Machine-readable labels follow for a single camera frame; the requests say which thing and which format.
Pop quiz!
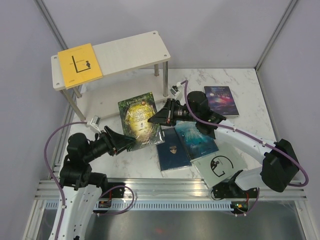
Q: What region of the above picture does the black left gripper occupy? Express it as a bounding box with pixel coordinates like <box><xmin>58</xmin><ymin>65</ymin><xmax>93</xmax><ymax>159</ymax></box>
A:
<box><xmin>83</xmin><ymin>124</ymin><xmax>136</xmax><ymax>162</ymax></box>

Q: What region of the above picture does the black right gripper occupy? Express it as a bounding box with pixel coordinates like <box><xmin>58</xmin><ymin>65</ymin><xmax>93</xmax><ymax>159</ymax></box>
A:
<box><xmin>148</xmin><ymin>98</ymin><xmax>199</xmax><ymax>127</ymax></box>

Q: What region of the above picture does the green Alice Wonderland book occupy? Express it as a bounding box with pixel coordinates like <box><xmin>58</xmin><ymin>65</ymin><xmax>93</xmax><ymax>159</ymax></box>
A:
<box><xmin>117</xmin><ymin>92</ymin><xmax>165</xmax><ymax>152</ymax></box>

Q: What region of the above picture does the navy blue hardcover book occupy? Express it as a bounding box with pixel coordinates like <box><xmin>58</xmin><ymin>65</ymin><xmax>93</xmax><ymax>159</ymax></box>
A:
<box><xmin>156</xmin><ymin>127</ymin><xmax>191</xmax><ymax>172</ymax></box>

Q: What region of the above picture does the teal ocean cover book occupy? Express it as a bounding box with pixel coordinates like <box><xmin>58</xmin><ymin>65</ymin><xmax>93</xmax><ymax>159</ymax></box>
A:
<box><xmin>174</xmin><ymin>121</ymin><xmax>219</xmax><ymax>162</ymax></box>

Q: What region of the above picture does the yellow Little Prince book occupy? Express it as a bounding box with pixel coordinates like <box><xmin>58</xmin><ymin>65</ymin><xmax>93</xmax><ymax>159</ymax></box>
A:
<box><xmin>57</xmin><ymin>43</ymin><xmax>103</xmax><ymax>89</ymax></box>

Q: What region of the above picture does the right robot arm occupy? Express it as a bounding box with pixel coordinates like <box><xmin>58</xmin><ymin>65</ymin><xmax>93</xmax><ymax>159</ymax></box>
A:
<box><xmin>147</xmin><ymin>91</ymin><xmax>301</xmax><ymax>197</ymax></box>

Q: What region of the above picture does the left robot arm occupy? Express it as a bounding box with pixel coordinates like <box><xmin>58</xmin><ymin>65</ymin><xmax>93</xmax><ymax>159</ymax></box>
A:
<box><xmin>48</xmin><ymin>126</ymin><xmax>136</xmax><ymax>240</ymax></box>

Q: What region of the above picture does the white two-tier shelf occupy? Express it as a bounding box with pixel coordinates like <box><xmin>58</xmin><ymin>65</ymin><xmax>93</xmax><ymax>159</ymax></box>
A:
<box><xmin>51</xmin><ymin>30</ymin><xmax>171</xmax><ymax>121</ymax></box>

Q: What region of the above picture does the purple galaxy cover book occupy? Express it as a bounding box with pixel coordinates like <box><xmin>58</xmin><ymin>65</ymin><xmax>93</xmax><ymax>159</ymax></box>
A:
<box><xmin>204</xmin><ymin>86</ymin><xmax>240</xmax><ymax>118</ymax></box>

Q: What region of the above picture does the white book black circle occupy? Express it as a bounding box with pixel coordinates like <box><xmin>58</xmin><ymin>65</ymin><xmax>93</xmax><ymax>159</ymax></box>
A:
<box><xmin>192</xmin><ymin>142</ymin><xmax>247</xmax><ymax>188</ymax></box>

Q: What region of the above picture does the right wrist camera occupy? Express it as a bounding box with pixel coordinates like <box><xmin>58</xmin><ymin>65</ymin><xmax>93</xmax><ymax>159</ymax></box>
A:
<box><xmin>169</xmin><ymin>81</ymin><xmax>183</xmax><ymax>101</ymax></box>

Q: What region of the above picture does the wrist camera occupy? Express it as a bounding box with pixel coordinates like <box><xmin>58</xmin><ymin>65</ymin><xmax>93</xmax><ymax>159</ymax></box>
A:
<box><xmin>86</xmin><ymin>115</ymin><xmax>102</xmax><ymax>134</ymax></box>
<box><xmin>169</xmin><ymin>81</ymin><xmax>183</xmax><ymax>101</ymax></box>

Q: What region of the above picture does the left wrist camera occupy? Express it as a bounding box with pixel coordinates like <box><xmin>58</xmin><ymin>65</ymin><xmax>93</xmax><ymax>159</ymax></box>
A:
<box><xmin>86</xmin><ymin>115</ymin><xmax>102</xmax><ymax>134</ymax></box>

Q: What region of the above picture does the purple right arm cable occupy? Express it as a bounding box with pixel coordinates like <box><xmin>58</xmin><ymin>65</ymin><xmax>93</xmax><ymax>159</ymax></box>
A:
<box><xmin>176</xmin><ymin>79</ymin><xmax>310</xmax><ymax>216</ymax></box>

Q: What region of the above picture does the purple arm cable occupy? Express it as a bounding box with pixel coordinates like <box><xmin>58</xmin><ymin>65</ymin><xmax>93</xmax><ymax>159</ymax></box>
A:
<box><xmin>176</xmin><ymin>79</ymin><xmax>310</xmax><ymax>216</ymax></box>
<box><xmin>43</xmin><ymin>120</ymin><xmax>136</xmax><ymax>240</ymax></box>

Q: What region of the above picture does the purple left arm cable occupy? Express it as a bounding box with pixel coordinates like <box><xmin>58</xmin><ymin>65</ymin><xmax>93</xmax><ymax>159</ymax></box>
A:
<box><xmin>43</xmin><ymin>120</ymin><xmax>136</xmax><ymax>240</ymax></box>

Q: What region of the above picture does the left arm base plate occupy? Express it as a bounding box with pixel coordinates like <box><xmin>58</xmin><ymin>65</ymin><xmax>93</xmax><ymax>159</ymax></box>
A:
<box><xmin>100</xmin><ymin>182</ymin><xmax>125</xmax><ymax>200</ymax></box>

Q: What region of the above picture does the aluminium frame rail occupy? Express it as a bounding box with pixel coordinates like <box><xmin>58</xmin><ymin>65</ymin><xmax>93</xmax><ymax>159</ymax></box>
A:
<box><xmin>34</xmin><ymin>178</ymin><xmax>308</xmax><ymax>202</ymax></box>

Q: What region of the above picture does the white slotted cable duct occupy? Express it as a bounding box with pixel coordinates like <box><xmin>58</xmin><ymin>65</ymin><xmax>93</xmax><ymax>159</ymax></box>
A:
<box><xmin>44</xmin><ymin>199</ymin><xmax>238</xmax><ymax>212</ymax></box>

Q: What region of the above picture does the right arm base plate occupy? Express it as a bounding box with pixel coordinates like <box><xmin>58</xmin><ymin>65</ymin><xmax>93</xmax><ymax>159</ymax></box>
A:
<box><xmin>211</xmin><ymin>182</ymin><xmax>258</xmax><ymax>200</ymax></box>

